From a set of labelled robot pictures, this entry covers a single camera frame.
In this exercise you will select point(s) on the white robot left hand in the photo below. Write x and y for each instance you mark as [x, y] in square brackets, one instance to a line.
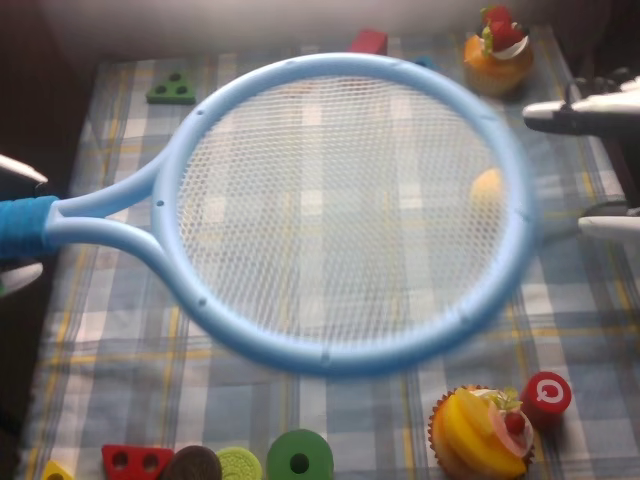
[20, 172]

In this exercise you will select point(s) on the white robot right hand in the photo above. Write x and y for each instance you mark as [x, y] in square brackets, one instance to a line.
[575, 117]

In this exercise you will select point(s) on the light blue toy racket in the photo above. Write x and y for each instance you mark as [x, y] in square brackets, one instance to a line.
[30, 227]

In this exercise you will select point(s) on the yellow foam ball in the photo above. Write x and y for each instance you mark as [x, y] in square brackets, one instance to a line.
[487, 195]

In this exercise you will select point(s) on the toy tart with strawberries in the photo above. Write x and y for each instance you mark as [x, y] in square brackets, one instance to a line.
[495, 70]

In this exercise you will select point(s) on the blue triangle block with holes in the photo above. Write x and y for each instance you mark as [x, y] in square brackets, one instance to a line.
[427, 62]

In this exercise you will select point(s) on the green triangle block with holes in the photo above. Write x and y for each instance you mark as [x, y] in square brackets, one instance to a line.
[172, 100]

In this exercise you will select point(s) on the blue plaid tablecloth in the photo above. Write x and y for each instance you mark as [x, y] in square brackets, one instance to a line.
[125, 350]

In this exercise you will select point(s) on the red rectangular block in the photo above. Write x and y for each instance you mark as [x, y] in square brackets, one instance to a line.
[367, 41]

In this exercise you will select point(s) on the white robot body shell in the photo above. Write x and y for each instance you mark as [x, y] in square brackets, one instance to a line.
[200, 22]

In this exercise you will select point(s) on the red cylinder block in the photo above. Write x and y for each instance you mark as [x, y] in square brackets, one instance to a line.
[537, 415]

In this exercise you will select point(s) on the yellow triangle block with hole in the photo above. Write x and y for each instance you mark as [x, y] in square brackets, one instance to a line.
[52, 472]

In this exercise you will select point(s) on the red triangle block with holes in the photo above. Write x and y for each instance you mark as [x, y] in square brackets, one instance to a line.
[135, 457]

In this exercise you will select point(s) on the toy cupcake with orange fruit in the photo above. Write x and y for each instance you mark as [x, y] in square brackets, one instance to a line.
[470, 440]

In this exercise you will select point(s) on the brown chocolate toy cookie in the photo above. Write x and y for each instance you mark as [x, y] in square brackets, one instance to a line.
[192, 465]

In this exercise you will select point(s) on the light green toy cookie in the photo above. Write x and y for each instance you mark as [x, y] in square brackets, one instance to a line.
[240, 467]

